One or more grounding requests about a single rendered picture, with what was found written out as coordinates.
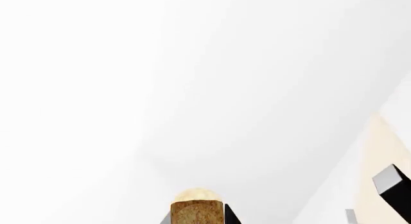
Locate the black metal wine rack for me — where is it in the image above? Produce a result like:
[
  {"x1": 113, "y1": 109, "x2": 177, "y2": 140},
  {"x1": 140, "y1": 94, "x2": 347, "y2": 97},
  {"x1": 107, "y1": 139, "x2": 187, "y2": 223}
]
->
[{"x1": 344, "y1": 163, "x2": 411, "y2": 224}]

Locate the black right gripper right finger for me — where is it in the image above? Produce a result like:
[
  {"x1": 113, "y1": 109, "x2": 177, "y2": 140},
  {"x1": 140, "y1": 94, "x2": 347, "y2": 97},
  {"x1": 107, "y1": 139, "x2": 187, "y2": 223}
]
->
[{"x1": 223, "y1": 203, "x2": 243, "y2": 224}]

